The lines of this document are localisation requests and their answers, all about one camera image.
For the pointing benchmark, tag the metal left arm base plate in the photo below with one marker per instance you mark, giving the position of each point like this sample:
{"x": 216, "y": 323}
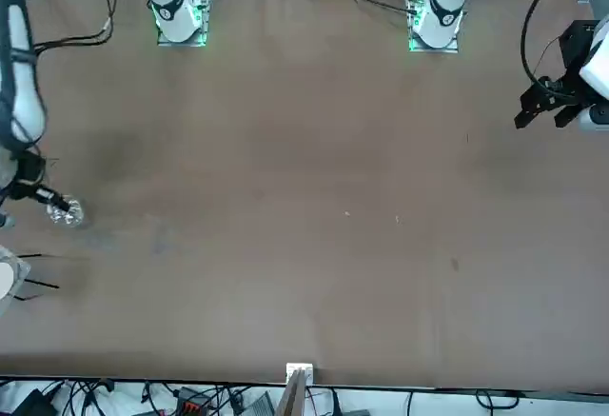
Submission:
{"x": 433, "y": 49}

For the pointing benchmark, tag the black power adapter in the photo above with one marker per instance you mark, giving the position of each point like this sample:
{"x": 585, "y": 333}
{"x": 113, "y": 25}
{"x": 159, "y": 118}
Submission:
{"x": 33, "y": 404}

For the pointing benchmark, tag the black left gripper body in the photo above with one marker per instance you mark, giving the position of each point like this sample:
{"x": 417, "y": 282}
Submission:
{"x": 575, "y": 45}

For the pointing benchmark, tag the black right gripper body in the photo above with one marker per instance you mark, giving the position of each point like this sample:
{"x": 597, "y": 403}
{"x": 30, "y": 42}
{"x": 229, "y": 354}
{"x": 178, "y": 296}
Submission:
{"x": 28, "y": 171}

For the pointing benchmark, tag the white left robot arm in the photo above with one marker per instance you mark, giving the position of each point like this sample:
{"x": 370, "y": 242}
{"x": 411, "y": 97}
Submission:
{"x": 447, "y": 2}

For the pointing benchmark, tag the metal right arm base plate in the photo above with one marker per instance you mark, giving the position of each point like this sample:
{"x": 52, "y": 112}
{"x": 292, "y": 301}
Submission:
{"x": 183, "y": 45}

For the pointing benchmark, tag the aluminium camera post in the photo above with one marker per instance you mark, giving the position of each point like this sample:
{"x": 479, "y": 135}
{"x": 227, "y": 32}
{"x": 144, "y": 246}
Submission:
{"x": 297, "y": 392}

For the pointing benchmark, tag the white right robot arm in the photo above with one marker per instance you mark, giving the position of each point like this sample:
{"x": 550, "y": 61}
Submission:
{"x": 24, "y": 78}

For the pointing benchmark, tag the red and black device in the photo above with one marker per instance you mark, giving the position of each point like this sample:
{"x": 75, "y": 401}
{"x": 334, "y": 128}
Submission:
{"x": 188, "y": 407}

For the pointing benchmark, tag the clear glass alcohol lamp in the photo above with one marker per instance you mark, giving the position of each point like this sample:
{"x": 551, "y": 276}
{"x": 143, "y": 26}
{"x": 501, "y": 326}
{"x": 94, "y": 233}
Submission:
{"x": 71, "y": 218}

